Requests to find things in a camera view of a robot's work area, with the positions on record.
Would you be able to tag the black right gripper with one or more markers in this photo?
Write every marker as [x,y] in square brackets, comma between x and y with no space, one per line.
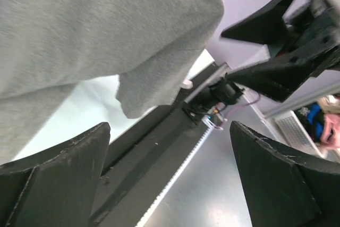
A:
[278,78]

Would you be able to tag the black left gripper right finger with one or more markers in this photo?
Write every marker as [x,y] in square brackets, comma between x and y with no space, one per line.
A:
[284,186]

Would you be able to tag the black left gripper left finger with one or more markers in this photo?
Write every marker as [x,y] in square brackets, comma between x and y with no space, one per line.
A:
[57,186]

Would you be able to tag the grey t shirt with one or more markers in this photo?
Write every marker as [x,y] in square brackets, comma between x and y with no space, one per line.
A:
[48,47]

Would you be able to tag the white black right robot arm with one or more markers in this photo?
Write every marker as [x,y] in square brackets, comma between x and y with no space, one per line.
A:
[324,50]

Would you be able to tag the white perforated plastic basket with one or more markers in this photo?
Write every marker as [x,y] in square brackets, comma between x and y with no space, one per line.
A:
[295,135]

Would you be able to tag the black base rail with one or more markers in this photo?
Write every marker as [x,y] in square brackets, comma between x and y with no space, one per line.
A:
[128,187]

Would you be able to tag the white slotted cable duct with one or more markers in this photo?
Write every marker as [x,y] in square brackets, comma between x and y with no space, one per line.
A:
[160,197]

